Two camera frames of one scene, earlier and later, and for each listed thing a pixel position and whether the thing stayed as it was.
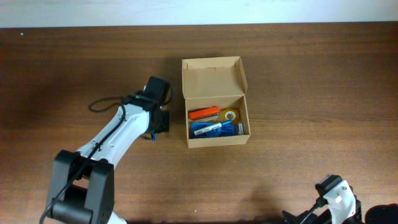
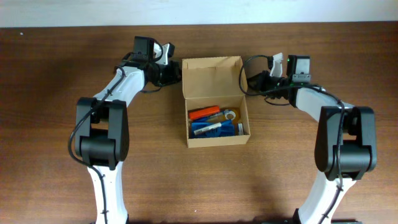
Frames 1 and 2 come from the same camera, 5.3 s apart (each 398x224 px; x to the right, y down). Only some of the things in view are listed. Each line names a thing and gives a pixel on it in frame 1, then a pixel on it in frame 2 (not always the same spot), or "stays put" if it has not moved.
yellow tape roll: x=227 y=111 stays put
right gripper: x=290 y=218 -> x=262 y=81
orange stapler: x=203 y=112 stays put
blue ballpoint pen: x=153 y=137 -> x=209 y=116
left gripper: x=165 y=121 -> x=175 y=72
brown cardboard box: x=213 y=81 stays put
